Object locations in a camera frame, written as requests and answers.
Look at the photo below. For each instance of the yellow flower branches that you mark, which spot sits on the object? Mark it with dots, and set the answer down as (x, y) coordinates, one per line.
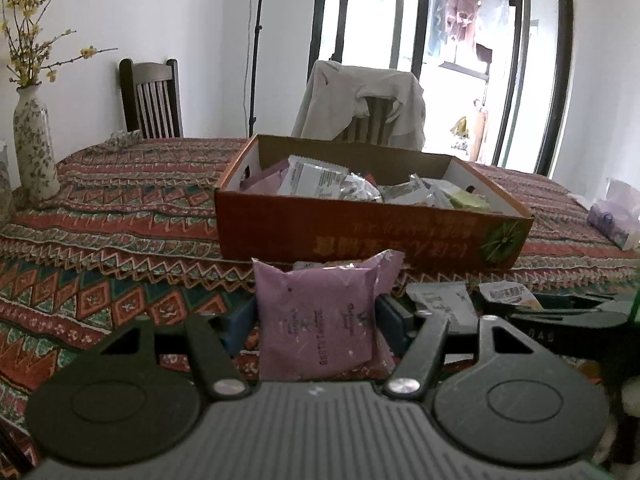
(25, 60)

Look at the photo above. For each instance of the chair with slatted back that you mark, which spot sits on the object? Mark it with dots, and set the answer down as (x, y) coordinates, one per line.
(375, 120)

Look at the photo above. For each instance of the pink snack packet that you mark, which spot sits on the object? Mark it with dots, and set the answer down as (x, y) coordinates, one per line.
(267, 182)
(315, 320)

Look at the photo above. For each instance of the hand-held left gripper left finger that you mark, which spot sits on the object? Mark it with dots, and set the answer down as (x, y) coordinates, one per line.
(242, 325)

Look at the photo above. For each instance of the white grey snack packet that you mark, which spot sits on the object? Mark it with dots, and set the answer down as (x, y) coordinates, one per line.
(450, 307)

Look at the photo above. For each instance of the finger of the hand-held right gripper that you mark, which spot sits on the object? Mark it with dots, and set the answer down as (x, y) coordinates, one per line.
(575, 302)
(560, 319)

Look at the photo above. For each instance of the purple tissue pack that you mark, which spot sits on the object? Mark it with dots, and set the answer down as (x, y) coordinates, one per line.
(612, 220)

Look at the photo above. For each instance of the lace doily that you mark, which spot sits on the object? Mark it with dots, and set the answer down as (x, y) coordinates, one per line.
(125, 135)

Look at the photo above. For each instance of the patterned tablecloth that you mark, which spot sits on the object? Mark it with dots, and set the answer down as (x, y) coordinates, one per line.
(125, 220)

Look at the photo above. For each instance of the dark wooden chair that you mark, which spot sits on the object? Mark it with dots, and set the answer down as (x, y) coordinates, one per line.
(150, 100)

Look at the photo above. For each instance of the maroon hanging shirt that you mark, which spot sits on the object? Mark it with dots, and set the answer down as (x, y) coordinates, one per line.
(462, 5)

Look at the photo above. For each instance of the blue hanging garment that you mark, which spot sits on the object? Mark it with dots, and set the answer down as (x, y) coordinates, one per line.
(437, 25)

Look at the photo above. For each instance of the orange cardboard box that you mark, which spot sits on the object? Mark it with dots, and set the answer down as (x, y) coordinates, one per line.
(280, 230)

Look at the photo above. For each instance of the floral ceramic vase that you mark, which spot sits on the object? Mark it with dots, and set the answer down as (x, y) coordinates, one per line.
(34, 150)

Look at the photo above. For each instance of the pile of assorted snack packets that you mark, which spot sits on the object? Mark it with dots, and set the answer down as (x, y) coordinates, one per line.
(310, 177)

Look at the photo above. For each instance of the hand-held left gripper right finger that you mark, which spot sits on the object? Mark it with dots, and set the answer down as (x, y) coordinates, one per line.
(392, 317)

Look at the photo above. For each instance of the yellow bag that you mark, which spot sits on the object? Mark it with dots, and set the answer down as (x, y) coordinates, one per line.
(459, 127)

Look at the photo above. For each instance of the light blue hanging sweater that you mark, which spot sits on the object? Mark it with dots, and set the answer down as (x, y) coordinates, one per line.
(492, 10)

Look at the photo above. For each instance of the beige jacket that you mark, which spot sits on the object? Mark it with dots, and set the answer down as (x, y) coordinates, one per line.
(330, 105)

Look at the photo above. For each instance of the black sliding door frame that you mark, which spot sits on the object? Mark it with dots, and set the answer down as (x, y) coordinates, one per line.
(419, 10)

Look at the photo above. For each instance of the white yellow snack packet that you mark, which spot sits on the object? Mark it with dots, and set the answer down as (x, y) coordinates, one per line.
(505, 294)

